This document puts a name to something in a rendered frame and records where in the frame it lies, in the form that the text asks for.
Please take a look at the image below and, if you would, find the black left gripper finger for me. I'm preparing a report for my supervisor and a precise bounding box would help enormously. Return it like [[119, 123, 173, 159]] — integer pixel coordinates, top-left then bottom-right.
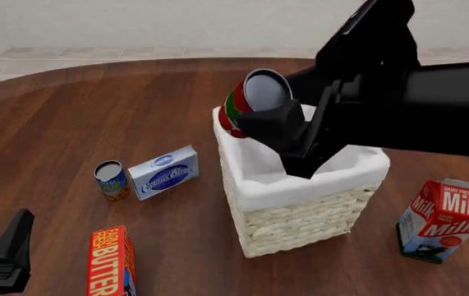
[[0, 208, 36, 270]]

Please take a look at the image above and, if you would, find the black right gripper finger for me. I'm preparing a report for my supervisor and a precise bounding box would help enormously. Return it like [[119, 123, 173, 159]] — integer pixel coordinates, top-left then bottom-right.
[[237, 99, 314, 155], [285, 66, 335, 104]]

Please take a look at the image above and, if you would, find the blue cream cheese box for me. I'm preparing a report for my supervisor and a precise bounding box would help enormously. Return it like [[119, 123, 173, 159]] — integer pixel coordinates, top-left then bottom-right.
[[127, 144, 200, 202]]

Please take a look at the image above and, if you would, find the blue alphabet soup can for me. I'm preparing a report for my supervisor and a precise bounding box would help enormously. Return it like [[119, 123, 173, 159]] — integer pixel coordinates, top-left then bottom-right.
[[93, 160, 131, 202]]

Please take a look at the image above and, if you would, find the red and yellow butter box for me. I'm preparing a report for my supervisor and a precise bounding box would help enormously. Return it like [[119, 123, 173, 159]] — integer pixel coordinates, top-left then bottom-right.
[[87, 224, 137, 296]]

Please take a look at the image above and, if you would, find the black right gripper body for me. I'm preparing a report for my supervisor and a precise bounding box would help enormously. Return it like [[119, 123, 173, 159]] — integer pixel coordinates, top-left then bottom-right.
[[279, 17, 423, 180]]

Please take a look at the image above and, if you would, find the red and white milk carton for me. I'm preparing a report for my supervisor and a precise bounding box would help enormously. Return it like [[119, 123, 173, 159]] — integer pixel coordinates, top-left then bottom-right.
[[396, 178, 469, 265]]

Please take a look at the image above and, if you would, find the white woven wicker basket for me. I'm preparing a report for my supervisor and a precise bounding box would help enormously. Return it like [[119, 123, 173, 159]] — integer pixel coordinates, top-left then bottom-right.
[[212, 103, 392, 259]]

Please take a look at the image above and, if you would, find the red and green tomato sauce can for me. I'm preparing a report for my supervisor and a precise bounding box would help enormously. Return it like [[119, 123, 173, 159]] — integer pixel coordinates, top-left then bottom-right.
[[218, 67, 294, 139]]

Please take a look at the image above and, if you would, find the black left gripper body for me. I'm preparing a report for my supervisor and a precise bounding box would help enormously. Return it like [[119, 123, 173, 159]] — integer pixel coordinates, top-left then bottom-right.
[[0, 265, 32, 294]]

